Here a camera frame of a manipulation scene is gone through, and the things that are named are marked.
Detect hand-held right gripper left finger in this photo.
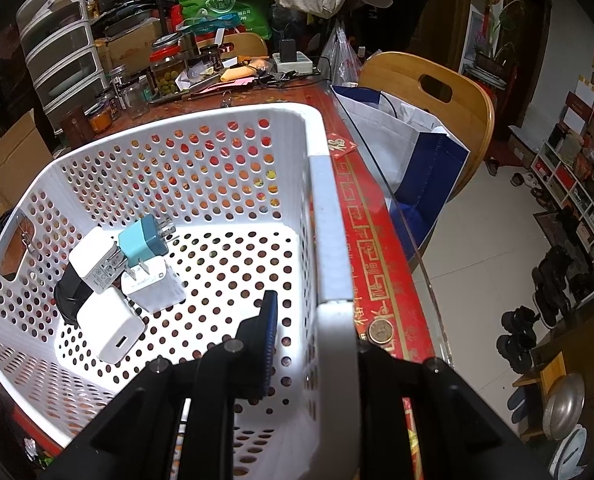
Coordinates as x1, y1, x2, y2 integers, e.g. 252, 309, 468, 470
42, 290, 280, 480

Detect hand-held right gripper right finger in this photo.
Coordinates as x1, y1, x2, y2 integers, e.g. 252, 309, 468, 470
357, 342, 550, 480

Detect white charger plug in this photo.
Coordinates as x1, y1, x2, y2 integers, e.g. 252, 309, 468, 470
122, 259, 187, 315
68, 226, 128, 295
76, 287, 147, 365

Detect white perforated plastic basket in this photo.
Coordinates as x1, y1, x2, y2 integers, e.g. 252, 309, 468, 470
0, 102, 373, 480

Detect teal charger plug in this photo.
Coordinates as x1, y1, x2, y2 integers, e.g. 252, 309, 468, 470
118, 214, 176, 272

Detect black round charger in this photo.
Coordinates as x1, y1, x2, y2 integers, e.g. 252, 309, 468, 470
54, 262, 90, 326

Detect coin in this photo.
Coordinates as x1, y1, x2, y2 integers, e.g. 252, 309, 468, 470
368, 321, 394, 346

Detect black shoes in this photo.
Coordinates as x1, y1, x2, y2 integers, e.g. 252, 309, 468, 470
497, 245, 594, 373

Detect metal pan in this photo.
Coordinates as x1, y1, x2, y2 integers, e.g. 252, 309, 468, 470
542, 372, 586, 441

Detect red envelope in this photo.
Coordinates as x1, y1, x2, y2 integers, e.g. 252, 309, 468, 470
327, 131, 359, 158

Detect blue and white shopping bag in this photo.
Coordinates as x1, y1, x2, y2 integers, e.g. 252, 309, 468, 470
331, 85, 470, 261

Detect clear glass jar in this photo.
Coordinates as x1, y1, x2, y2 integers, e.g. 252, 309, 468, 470
122, 77, 153, 118

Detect white power strip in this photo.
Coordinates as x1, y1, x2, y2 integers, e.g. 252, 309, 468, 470
272, 51, 313, 74

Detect small orange jar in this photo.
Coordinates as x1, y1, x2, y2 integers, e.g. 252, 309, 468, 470
88, 102, 114, 133

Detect white shoe shelf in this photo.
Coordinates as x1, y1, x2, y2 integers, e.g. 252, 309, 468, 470
529, 77, 594, 271

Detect wooden chair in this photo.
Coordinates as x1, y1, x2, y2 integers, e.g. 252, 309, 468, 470
358, 51, 495, 201
220, 32, 269, 58

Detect brown ceramic jar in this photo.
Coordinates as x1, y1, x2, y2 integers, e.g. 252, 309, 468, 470
60, 105, 95, 146

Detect red lid pickle jar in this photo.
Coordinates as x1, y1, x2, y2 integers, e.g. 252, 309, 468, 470
149, 35, 187, 97

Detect clear plastic bag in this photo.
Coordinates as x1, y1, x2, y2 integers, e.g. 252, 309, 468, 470
321, 20, 363, 86

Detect open cardboard box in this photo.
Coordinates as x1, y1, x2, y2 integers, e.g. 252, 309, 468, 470
0, 109, 53, 201

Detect brown cardboard box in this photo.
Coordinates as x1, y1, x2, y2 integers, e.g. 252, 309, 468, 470
97, 19, 164, 73

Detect green shopping bag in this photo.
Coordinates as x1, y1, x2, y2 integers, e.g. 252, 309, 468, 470
177, 0, 273, 41

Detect potted plant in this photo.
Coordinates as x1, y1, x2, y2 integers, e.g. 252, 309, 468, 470
474, 0, 520, 73

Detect plastic drawer tower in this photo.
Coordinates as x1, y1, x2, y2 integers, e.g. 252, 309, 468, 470
16, 0, 109, 116

